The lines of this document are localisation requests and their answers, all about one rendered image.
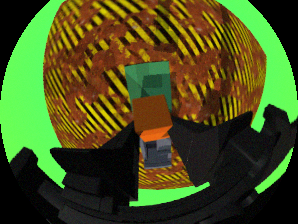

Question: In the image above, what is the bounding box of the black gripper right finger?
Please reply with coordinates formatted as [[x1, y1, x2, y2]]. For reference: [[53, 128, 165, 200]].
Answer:
[[166, 111, 253, 188]]

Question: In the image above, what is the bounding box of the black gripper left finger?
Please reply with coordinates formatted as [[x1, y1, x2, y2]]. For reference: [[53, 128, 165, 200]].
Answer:
[[49, 121, 140, 202]]

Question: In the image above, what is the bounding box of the orange l-shaped block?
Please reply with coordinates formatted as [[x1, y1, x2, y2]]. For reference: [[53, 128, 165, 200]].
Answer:
[[132, 95, 173, 143]]

